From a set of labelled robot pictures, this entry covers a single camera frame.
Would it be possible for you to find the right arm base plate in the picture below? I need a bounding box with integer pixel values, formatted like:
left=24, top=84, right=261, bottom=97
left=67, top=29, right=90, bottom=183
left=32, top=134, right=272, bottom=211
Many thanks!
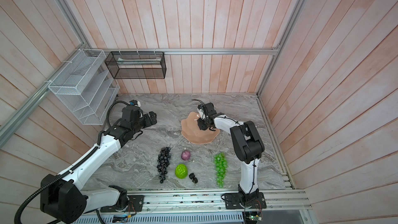
left=221, top=191, right=267, bottom=209

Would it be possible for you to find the green circuit board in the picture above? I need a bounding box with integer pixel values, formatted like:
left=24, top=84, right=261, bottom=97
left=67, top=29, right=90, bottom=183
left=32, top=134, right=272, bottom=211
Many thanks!
left=244, top=212, right=262, bottom=224

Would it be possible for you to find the black corrugated cable conduit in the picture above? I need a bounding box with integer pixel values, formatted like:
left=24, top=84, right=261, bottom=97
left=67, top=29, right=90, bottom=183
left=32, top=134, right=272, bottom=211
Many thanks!
left=13, top=145, right=100, bottom=224

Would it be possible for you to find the peach scalloped fruit bowl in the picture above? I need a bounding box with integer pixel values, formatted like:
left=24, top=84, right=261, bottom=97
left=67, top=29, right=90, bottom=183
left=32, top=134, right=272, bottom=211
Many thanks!
left=181, top=112, right=220, bottom=145

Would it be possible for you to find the white wire mesh shelf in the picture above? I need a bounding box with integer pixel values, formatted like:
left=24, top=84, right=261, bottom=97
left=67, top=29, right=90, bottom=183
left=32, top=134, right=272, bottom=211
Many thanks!
left=49, top=49, right=120, bottom=125

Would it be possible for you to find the green grape bunch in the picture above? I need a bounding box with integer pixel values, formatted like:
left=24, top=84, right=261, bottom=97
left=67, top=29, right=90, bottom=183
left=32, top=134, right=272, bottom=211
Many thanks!
left=214, top=152, right=228, bottom=188

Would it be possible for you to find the dark purple grape bunch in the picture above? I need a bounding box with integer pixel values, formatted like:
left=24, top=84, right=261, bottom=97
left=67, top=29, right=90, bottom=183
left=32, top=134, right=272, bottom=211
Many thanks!
left=157, top=147, right=171, bottom=184

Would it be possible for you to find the purple fake fig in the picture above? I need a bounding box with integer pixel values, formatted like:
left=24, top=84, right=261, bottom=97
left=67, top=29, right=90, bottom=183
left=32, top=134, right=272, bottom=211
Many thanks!
left=180, top=150, right=191, bottom=161

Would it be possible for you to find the aluminium front rail frame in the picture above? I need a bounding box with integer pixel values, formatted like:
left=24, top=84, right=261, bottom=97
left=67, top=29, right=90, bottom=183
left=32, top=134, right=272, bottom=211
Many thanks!
left=127, top=189, right=312, bottom=214

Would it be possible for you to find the black wire mesh basket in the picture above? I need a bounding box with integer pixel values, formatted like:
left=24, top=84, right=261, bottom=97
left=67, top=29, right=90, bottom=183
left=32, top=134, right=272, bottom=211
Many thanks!
left=105, top=51, right=167, bottom=79

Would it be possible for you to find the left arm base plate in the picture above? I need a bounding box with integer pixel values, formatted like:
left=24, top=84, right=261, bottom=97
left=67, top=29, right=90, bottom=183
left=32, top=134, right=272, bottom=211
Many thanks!
left=100, top=195, right=144, bottom=213

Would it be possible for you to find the small black berry cluster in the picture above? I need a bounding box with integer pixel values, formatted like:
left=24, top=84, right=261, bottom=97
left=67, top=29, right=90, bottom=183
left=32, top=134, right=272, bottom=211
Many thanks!
left=189, top=173, right=198, bottom=184

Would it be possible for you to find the green fake lime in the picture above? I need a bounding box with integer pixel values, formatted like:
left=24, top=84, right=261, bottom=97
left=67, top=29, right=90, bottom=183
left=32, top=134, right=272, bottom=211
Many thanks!
left=175, top=164, right=188, bottom=179

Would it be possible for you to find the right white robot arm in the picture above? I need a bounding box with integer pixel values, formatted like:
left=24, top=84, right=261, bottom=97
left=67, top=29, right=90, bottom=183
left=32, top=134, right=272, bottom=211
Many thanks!
left=197, top=100, right=265, bottom=197

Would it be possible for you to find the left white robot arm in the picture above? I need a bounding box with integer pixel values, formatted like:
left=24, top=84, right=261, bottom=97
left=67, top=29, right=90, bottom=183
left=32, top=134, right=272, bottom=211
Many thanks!
left=40, top=101, right=157, bottom=224

